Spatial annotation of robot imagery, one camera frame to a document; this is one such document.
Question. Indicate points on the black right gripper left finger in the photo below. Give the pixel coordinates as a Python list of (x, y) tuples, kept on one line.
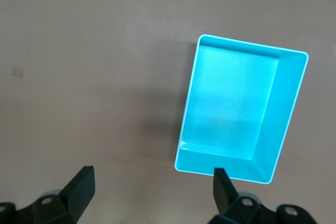
[(76, 195)]

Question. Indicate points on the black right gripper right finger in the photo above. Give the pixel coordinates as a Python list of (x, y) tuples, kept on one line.
[(225, 197)]

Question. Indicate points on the blue plastic box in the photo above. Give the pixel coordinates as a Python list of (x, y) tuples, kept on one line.
[(225, 98)]

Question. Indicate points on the square clear tape patch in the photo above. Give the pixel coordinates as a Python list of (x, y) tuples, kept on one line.
[(18, 72)]

